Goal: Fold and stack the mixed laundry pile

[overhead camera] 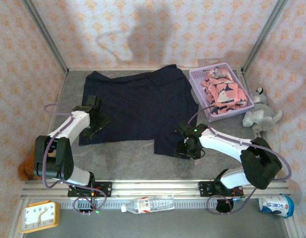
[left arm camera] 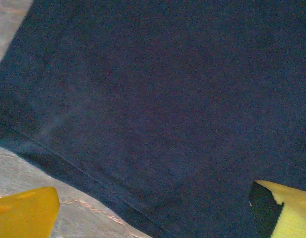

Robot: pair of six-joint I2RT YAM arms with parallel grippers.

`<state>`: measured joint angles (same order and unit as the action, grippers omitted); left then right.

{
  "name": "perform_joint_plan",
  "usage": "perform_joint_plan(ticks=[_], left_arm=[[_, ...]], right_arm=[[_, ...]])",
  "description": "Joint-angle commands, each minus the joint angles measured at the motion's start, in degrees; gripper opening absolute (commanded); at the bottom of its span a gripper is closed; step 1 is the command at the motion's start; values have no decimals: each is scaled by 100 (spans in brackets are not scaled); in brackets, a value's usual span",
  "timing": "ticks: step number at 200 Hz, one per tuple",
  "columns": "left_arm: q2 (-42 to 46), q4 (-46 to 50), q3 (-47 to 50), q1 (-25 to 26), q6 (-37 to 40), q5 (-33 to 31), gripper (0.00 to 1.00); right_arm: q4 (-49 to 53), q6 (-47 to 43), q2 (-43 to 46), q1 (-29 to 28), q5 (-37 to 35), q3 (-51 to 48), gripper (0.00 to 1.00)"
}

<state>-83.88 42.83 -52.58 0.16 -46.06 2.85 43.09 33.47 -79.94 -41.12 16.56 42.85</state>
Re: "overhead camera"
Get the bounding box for navy blue shirt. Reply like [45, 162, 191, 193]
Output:
[78, 63, 200, 157]

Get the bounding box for pink shark print shorts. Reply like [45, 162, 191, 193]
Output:
[201, 66, 249, 115]

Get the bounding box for purple plastic laundry basket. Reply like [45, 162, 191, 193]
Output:
[189, 62, 255, 122]

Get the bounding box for black electronics box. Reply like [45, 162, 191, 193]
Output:
[215, 198, 246, 214]
[77, 198, 99, 215]

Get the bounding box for clear plastic water bottle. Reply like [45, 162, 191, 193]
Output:
[121, 194, 175, 214]

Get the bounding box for grey plush dog toy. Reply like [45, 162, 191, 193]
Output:
[242, 86, 284, 138]

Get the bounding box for brown plush toy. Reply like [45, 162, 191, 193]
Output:
[18, 151, 42, 181]

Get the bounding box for white blue yogurt cup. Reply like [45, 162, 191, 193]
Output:
[258, 193, 295, 219]

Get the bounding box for yellow alarm clock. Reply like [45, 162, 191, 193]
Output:
[18, 200, 61, 234]

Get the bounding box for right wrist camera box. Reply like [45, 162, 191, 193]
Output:
[176, 120, 193, 136]

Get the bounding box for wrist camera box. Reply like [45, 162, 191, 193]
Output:
[81, 95, 102, 111]
[176, 120, 193, 136]

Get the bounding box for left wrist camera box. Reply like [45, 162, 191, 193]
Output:
[81, 95, 102, 111]

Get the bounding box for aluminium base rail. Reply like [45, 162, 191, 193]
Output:
[20, 179, 292, 199]

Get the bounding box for aluminium back rail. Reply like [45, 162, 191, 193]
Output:
[66, 67, 243, 72]

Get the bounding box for grey slotted cable duct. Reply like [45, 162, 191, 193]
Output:
[55, 200, 218, 209]

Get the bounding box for aluminium side rail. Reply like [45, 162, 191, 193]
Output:
[237, 69, 277, 179]

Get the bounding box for aluminium frame post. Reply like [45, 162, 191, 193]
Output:
[242, 0, 290, 72]
[21, 0, 69, 75]

